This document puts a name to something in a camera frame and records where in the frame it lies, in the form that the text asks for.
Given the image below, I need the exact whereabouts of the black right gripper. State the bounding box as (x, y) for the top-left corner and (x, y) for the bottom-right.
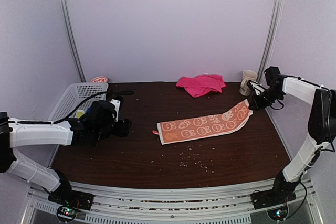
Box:
(249, 87), (284, 111)

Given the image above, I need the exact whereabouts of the orange bunny towel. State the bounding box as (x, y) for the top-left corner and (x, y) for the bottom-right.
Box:
(152, 99), (253, 145)

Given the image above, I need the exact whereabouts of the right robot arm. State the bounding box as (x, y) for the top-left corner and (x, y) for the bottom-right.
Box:
(247, 67), (335, 204)

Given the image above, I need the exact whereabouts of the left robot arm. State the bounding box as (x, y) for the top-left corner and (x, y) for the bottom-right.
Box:
(1, 100), (132, 205)

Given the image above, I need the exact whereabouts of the beige printed mug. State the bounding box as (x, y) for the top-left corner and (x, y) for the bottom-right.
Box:
(239, 70), (258, 97)

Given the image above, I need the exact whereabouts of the red white bowl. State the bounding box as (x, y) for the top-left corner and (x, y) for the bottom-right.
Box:
(91, 76), (109, 83)

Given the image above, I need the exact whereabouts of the white plastic basket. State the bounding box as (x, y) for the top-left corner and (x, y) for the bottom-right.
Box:
(48, 82), (109, 121)

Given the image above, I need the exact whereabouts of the pink towel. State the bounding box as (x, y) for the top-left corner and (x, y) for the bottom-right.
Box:
(176, 74), (226, 98)

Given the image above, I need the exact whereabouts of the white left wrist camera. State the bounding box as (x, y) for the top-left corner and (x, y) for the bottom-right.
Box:
(109, 95), (124, 120)

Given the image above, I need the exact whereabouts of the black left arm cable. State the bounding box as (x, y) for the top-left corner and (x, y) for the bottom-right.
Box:
(15, 90), (134, 125)

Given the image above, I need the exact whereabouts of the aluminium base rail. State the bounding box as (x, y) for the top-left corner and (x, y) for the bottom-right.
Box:
(20, 178), (323, 224)

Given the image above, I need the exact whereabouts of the right aluminium post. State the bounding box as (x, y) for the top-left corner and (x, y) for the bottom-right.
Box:
(257, 0), (284, 82)

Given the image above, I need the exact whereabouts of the aluminium post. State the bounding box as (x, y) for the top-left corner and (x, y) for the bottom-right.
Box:
(60, 0), (86, 82)
(257, 0), (284, 82)

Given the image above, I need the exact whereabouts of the left aluminium post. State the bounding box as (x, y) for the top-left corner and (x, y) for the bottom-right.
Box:
(60, 0), (86, 82)

